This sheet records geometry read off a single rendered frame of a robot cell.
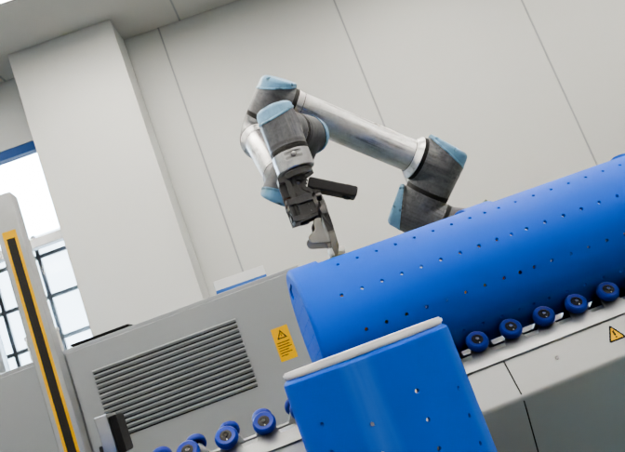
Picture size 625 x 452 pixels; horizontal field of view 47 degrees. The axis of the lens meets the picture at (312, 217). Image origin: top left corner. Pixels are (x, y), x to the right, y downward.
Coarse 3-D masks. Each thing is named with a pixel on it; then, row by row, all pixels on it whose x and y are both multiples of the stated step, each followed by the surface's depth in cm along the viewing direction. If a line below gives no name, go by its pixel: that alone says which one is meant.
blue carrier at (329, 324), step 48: (528, 192) 155; (576, 192) 151; (624, 192) 150; (384, 240) 151; (432, 240) 146; (480, 240) 145; (528, 240) 145; (576, 240) 146; (624, 240) 147; (288, 288) 158; (336, 288) 141; (384, 288) 140; (432, 288) 141; (480, 288) 142; (528, 288) 144; (576, 288) 148; (336, 336) 137
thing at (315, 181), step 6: (312, 180) 162; (318, 180) 162; (324, 180) 162; (330, 180) 162; (312, 186) 162; (318, 186) 162; (324, 186) 162; (330, 186) 162; (336, 186) 162; (342, 186) 162; (348, 186) 162; (354, 186) 162; (324, 192) 164; (330, 192) 162; (336, 192) 162; (342, 192) 162; (348, 192) 162; (354, 192) 162; (348, 198) 163; (354, 198) 165
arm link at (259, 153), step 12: (252, 120) 227; (252, 132) 222; (240, 144) 227; (252, 144) 212; (264, 144) 203; (252, 156) 208; (264, 156) 193; (264, 168) 186; (264, 180) 182; (276, 180) 176; (264, 192) 178; (276, 192) 176
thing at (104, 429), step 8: (104, 416) 139; (112, 416) 140; (120, 416) 144; (96, 424) 138; (104, 424) 139; (112, 424) 139; (120, 424) 141; (104, 432) 138; (112, 432) 139; (120, 432) 139; (128, 432) 147; (104, 440) 138; (112, 440) 138; (120, 440) 139; (128, 440) 144; (104, 448) 138; (112, 448) 138; (120, 448) 138; (128, 448) 141
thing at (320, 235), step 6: (318, 222) 159; (324, 222) 158; (318, 228) 159; (324, 228) 159; (312, 234) 158; (318, 234) 158; (324, 234) 158; (330, 234) 158; (312, 240) 158; (318, 240) 158; (324, 240) 158; (330, 240) 158; (336, 240) 158; (336, 246) 158; (336, 252) 158
